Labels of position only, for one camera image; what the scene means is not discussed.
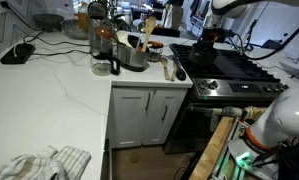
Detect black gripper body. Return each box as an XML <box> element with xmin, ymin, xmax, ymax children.
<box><xmin>201</xmin><ymin>27</ymin><xmax>235</xmax><ymax>45</ymax></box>

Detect dark cooking pot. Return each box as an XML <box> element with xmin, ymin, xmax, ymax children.
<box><xmin>188</xmin><ymin>41</ymin><xmax>221</xmax><ymax>67</ymax></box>

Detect black plastic spoon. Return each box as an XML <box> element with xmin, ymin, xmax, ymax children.
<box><xmin>171</xmin><ymin>54</ymin><xmax>188</xmax><ymax>82</ymax></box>

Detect slim wooden spoon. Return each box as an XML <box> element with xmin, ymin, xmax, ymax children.
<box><xmin>170</xmin><ymin>61</ymin><xmax>179</xmax><ymax>82</ymax></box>

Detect black gas stove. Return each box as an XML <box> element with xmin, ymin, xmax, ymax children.
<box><xmin>163</xmin><ymin>43</ymin><xmax>290</xmax><ymax>155</ymax></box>

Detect white plastic spoon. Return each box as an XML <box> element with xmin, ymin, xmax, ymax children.
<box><xmin>115</xmin><ymin>30</ymin><xmax>134</xmax><ymax>49</ymax></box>

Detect black griddle plate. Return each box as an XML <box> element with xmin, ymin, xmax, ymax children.
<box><xmin>211</xmin><ymin>53</ymin><xmax>258</xmax><ymax>80</ymax></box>

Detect silver range knob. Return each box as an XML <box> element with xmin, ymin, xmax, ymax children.
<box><xmin>208</xmin><ymin>80</ymin><xmax>220</xmax><ymax>91</ymax></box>
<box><xmin>197</xmin><ymin>80</ymin><xmax>209</xmax><ymax>91</ymax></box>

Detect small glass jar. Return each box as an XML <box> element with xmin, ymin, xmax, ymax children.
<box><xmin>148</xmin><ymin>46</ymin><xmax>164</xmax><ymax>63</ymax></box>

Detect large wooden spatula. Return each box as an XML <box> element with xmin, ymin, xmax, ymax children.
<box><xmin>141</xmin><ymin>15</ymin><xmax>158</xmax><ymax>53</ymax></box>

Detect metal utensil container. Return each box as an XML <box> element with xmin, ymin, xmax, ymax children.
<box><xmin>116</xmin><ymin>42</ymin><xmax>151</xmax><ymax>73</ymax></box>

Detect narrow white cabinet door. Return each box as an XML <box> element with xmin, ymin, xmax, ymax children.
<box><xmin>142</xmin><ymin>88</ymin><xmax>189</xmax><ymax>146</ymax></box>

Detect wooden butcher block table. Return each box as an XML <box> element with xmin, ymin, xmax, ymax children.
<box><xmin>188</xmin><ymin>116</ymin><xmax>236</xmax><ymax>180</ymax></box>

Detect wide white cabinet door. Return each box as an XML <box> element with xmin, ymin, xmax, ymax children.
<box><xmin>110</xmin><ymin>87</ymin><xmax>155</xmax><ymax>148</ymax></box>

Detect glass coffee press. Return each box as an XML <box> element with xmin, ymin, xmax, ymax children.
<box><xmin>88</xmin><ymin>17</ymin><xmax>122</xmax><ymax>77</ymax></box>

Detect orange bottle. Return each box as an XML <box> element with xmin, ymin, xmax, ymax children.
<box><xmin>77</xmin><ymin>1</ymin><xmax>90</xmax><ymax>33</ymax></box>

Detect metal mixing bowl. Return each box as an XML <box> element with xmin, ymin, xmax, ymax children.
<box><xmin>60</xmin><ymin>18</ymin><xmax>90</xmax><ymax>41</ymax></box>

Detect dark stone bowl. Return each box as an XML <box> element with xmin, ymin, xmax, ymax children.
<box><xmin>33</xmin><ymin>13</ymin><xmax>65</xmax><ymax>33</ymax></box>

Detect black flat device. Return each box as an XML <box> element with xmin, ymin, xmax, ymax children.
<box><xmin>0</xmin><ymin>42</ymin><xmax>37</xmax><ymax>65</ymax></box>

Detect striped dish towel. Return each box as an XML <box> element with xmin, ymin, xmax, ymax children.
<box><xmin>0</xmin><ymin>145</ymin><xmax>93</xmax><ymax>180</ymax></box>

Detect orange handled utensil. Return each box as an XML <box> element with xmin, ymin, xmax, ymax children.
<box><xmin>147</xmin><ymin>40</ymin><xmax>165</xmax><ymax>49</ymax></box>

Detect beige towel on oven handle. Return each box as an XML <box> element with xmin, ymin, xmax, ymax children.
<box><xmin>210</xmin><ymin>105</ymin><xmax>267</xmax><ymax>122</ymax></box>

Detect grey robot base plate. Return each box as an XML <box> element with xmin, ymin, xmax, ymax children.
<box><xmin>227</xmin><ymin>137</ymin><xmax>281</xmax><ymax>180</ymax></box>

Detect black counter cable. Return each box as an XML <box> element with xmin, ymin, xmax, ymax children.
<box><xmin>0</xmin><ymin>1</ymin><xmax>91</xmax><ymax>57</ymax></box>

